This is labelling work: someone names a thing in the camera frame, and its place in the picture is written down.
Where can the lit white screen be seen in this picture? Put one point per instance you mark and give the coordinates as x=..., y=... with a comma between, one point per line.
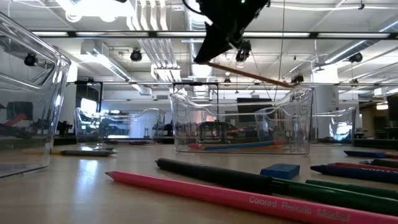
x=88, y=105

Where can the silver ventilation duct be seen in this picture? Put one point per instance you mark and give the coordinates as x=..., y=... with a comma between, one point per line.
x=200, y=81

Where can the green marker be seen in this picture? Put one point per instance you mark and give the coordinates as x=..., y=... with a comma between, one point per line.
x=357, y=188
x=104, y=149

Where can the green pen with dark cap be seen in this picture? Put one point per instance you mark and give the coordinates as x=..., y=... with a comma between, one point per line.
x=217, y=175

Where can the purple pen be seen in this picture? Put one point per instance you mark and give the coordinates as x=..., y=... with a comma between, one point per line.
x=140, y=142

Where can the red-orange eraser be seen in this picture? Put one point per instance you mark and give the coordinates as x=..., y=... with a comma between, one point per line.
x=18, y=119

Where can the clear plastic bin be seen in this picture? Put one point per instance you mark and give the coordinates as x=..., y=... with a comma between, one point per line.
x=46, y=93
x=342, y=127
x=93, y=124
x=180, y=124

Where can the white ceiling pipe bundle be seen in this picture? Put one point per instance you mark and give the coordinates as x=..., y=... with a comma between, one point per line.
x=161, y=62

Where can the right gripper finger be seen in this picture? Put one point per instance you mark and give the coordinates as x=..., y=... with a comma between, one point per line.
x=240, y=35
x=214, y=43

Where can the white column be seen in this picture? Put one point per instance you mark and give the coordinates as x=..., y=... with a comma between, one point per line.
x=325, y=102

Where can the black background rig frame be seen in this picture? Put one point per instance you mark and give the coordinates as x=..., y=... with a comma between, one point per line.
x=88, y=91

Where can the black monitor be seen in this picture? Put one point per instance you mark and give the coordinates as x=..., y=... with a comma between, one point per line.
x=255, y=109

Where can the yellow pencil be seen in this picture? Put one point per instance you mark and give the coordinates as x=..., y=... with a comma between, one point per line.
x=57, y=152

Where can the blue eraser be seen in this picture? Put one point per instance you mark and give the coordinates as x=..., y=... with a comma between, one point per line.
x=363, y=154
x=280, y=171

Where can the blue pencil with red end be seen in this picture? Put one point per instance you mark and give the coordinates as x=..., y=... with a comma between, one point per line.
x=236, y=145

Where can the pink colored pencil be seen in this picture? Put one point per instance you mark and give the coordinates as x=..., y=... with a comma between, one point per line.
x=217, y=194

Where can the dark blue pen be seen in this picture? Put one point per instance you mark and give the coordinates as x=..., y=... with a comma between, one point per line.
x=110, y=142

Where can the blue crayon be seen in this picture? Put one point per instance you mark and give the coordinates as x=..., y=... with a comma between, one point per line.
x=357, y=174

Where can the black plastic device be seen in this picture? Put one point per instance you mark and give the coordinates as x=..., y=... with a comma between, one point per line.
x=214, y=126

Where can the black pen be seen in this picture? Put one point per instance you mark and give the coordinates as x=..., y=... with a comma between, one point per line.
x=385, y=163

